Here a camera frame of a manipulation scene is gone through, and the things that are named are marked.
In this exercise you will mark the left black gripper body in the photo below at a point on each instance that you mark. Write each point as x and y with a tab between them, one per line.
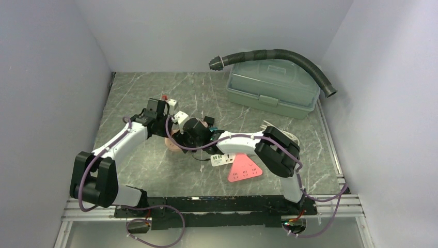
162	130

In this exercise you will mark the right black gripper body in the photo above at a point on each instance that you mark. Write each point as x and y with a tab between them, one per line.
183	137

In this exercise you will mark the round pink power socket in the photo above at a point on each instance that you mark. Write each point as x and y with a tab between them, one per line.
171	146

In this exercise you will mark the pink triangular power strip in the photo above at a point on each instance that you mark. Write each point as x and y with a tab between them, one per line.
243	168

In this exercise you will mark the white power strip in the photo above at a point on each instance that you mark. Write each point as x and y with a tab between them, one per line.
218	160

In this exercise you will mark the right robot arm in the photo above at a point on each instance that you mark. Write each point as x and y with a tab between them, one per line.
279	153

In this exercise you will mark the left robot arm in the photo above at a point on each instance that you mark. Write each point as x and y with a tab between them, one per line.
94	181

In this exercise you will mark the green plastic storage box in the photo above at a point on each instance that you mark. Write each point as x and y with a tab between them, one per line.
274	86

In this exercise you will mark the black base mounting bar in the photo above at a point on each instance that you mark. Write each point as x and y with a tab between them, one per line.
220	211

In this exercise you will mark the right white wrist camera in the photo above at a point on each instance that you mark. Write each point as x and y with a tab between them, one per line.
180	118

